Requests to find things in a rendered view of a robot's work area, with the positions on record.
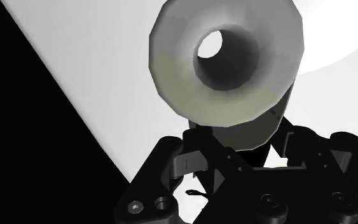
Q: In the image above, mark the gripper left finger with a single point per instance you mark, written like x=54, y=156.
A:
x=154, y=183

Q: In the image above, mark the white toilet paper roll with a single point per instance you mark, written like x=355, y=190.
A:
x=178, y=83

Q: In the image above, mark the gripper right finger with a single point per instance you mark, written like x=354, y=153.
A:
x=324, y=173

